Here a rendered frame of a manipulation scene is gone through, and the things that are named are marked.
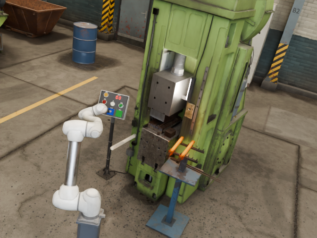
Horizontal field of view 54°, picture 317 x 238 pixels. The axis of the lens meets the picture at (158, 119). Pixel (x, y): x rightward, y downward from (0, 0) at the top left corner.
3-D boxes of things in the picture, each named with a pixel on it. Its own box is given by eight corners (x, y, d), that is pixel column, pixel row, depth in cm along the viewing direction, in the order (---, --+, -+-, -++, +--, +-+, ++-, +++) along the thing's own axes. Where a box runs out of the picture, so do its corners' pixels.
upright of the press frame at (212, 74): (181, 205, 392) (232, 19, 285) (164, 195, 403) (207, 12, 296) (197, 188, 426) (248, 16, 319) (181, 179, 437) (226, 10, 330)
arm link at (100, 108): (105, 102, 324) (94, 106, 325) (102, 100, 309) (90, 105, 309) (109, 112, 324) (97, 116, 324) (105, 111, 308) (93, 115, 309)
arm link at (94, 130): (104, 120, 273) (88, 118, 271) (102, 128, 256) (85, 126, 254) (102, 133, 277) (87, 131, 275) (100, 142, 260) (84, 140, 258)
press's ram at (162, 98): (175, 119, 339) (183, 85, 320) (147, 106, 356) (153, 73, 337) (193, 108, 371) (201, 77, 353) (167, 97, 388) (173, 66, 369)
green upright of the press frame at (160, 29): (139, 180, 421) (171, 2, 314) (124, 171, 432) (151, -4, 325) (157, 166, 455) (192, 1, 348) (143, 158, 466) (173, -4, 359)
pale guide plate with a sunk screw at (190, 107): (190, 119, 342) (194, 105, 334) (184, 115, 346) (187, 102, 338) (191, 118, 344) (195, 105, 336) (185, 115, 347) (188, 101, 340)
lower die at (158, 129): (161, 134, 356) (162, 127, 352) (147, 127, 365) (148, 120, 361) (179, 122, 389) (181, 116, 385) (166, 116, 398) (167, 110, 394)
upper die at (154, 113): (163, 122, 349) (165, 114, 345) (149, 115, 358) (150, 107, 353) (182, 111, 382) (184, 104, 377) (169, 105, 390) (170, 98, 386)
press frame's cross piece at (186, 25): (196, 59, 318) (207, 12, 296) (163, 47, 336) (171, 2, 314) (214, 53, 352) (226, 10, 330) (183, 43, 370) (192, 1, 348)
